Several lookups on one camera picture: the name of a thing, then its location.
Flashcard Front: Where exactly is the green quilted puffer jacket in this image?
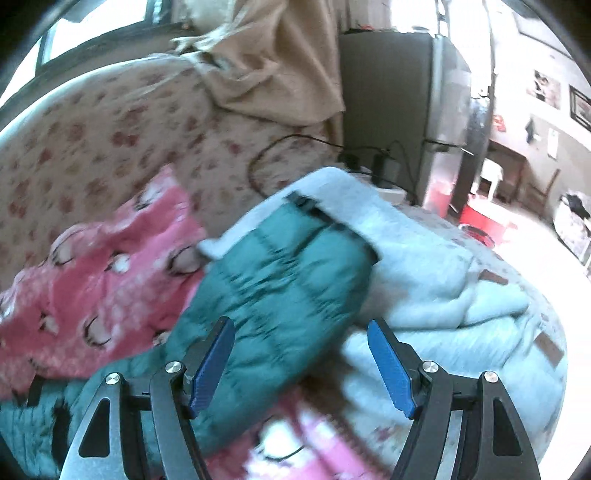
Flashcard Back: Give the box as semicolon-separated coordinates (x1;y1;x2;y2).
1;198;378;479

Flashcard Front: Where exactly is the light blue fleece blanket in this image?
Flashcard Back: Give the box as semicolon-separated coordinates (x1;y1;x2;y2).
197;165;569;467

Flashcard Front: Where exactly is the pink penguin fleece blanket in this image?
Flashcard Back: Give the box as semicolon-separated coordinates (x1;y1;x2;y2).
0;165;385;480

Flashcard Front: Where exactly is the floral cream bed headboard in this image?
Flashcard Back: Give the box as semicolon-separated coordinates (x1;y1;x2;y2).
1;55;335;287

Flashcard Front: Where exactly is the grey refrigerator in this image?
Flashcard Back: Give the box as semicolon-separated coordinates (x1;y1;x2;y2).
339;30;491;217

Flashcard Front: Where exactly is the beige curtain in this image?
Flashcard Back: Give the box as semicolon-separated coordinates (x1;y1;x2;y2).
173;1;345;126

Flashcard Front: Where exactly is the black power cable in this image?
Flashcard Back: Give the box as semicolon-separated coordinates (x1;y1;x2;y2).
246;133;419;206

